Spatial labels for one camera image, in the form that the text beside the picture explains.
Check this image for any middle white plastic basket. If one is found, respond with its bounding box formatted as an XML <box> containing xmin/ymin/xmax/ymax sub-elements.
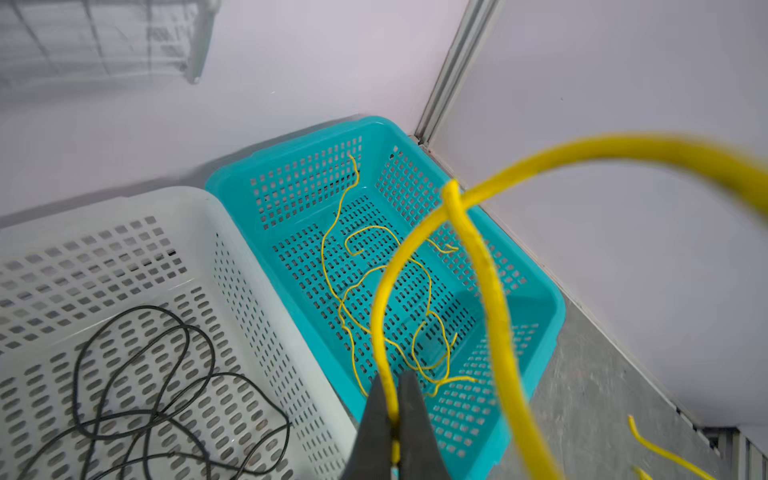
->
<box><xmin>1</xmin><ymin>187</ymin><xmax>356</xmax><ymax>479</ymax></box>

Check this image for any red yellow cable bundle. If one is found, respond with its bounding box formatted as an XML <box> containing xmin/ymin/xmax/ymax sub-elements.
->
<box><xmin>370</xmin><ymin>133</ymin><xmax>768</xmax><ymax>480</ymax></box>

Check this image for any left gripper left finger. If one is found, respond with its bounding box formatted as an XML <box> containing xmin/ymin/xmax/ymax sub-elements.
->
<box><xmin>341</xmin><ymin>375</ymin><xmax>392</xmax><ymax>480</ymax></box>

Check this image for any aluminium frame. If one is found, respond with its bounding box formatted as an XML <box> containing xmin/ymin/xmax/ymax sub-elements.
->
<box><xmin>413</xmin><ymin>0</ymin><xmax>505</xmax><ymax>148</ymax></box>

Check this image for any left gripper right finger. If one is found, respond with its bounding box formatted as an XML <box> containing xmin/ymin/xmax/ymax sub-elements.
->
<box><xmin>397</xmin><ymin>371</ymin><xmax>450</xmax><ymax>480</ymax></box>

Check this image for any long black cable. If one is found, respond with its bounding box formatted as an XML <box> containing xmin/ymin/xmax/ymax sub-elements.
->
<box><xmin>14</xmin><ymin>304</ymin><xmax>293</xmax><ymax>480</ymax></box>

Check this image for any white wire wall shelf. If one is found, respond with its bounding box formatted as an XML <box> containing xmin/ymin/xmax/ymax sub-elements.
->
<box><xmin>1</xmin><ymin>0</ymin><xmax>221</xmax><ymax>90</ymax></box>

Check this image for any teal plastic basket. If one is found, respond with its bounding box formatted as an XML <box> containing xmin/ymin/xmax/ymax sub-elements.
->
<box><xmin>205</xmin><ymin>115</ymin><xmax>568</xmax><ymax>480</ymax></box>

